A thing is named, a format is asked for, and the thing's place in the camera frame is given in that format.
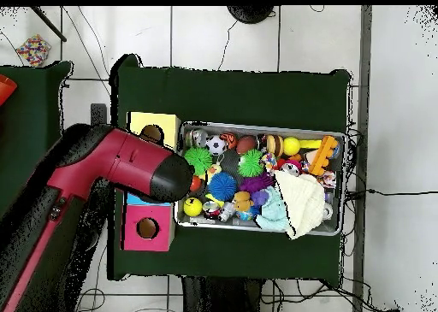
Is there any cream knitted cloth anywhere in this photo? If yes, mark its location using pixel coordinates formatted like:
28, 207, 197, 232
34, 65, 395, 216
273, 170, 327, 240

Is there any clear mesh bin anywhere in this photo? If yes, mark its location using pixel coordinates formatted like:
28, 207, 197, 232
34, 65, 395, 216
175, 120, 346, 238

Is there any wooden box with three holes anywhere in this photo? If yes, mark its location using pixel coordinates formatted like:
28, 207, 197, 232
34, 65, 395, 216
122, 111, 182, 253

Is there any small soccer ball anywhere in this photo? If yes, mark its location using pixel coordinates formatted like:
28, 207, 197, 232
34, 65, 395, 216
206, 135, 228, 156

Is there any green spiky ball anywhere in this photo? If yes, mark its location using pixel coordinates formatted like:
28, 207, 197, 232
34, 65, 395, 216
183, 146, 215, 178

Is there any large blue spiky ball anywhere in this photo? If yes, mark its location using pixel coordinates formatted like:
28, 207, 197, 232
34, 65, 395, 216
208, 171, 240, 203

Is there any green furry googly-eyed toy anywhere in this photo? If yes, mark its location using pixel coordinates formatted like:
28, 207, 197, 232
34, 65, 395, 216
236, 149, 267, 180

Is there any brown toy football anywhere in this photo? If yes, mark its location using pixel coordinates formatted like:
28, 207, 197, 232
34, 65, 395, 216
235, 135, 257, 156

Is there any colourful patterned cloth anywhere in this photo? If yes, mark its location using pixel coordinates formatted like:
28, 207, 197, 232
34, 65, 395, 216
259, 152, 279, 174

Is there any yellow smiley ball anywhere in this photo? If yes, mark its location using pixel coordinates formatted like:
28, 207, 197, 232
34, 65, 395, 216
182, 197, 204, 218

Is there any yellow tennis ball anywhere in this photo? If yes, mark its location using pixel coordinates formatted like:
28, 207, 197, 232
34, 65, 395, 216
282, 137, 302, 156

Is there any orange toy brick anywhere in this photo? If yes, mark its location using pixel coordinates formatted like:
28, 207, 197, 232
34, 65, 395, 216
305, 135, 341, 176

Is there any black round base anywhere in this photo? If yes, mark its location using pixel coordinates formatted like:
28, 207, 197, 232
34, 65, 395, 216
227, 5, 275, 25

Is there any grey metal strip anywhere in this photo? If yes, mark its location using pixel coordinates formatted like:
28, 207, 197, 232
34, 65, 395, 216
352, 5, 374, 312

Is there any dark green side table cloth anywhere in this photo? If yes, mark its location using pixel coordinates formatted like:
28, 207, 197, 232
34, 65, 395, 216
0, 61, 75, 221

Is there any colourful patterned packet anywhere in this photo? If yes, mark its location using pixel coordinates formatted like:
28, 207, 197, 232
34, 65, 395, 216
15, 34, 52, 68

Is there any black rod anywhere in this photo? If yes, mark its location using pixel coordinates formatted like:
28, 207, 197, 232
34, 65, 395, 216
30, 6, 68, 43

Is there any small red object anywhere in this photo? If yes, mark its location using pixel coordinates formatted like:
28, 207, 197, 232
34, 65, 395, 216
0, 74, 18, 108

